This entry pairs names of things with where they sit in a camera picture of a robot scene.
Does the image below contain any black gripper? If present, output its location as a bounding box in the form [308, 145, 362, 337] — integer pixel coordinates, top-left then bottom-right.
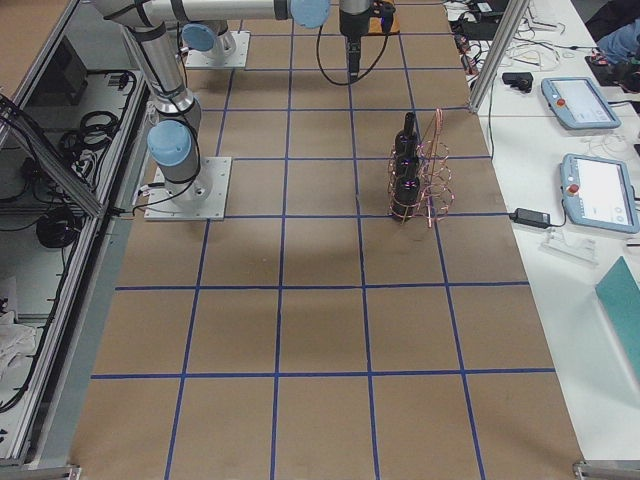
[339, 0, 394, 81]

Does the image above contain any dark wine bottle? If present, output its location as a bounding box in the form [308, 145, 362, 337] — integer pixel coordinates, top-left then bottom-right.
[394, 111, 417, 156]
[394, 150, 420, 189]
[391, 175, 421, 221]

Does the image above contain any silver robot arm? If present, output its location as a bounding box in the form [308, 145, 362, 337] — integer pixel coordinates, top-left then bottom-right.
[92, 0, 395, 118]
[181, 20, 236, 59]

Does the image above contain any dark wine bottle front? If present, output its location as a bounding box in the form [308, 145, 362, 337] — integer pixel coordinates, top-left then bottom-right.
[391, 175, 421, 221]

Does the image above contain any black handheld device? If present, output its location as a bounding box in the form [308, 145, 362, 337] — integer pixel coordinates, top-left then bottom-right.
[502, 72, 533, 94]

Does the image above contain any upper teach pendant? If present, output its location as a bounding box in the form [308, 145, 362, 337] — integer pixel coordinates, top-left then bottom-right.
[541, 77, 621, 130]

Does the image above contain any teach pendant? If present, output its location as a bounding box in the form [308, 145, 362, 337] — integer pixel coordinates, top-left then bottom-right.
[541, 77, 621, 130]
[560, 154, 639, 234]

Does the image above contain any black power adapter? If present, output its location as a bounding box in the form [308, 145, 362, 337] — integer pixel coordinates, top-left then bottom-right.
[509, 208, 551, 229]

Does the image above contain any clear acrylic stand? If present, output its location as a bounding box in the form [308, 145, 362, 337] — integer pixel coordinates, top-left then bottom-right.
[540, 229, 599, 266]

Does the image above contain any lower teach pendant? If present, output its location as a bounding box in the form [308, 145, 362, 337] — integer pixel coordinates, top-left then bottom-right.
[560, 154, 639, 234]

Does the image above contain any teal board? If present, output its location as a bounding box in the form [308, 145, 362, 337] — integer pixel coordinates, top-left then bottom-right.
[595, 257, 639, 376]

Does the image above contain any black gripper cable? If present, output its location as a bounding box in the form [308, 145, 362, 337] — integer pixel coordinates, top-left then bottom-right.
[316, 9, 392, 86]

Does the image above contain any copper wire bottle basket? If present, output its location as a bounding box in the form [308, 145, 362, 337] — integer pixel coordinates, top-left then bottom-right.
[387, 109, 455, 227]

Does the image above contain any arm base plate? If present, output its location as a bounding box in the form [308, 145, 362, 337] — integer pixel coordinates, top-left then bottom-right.
[144, 157, 232, 221]
[183, 31, 250, 70]

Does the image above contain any aluminium frame post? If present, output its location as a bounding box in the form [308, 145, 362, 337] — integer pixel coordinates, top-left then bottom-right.
[468, 0, 529, 113]

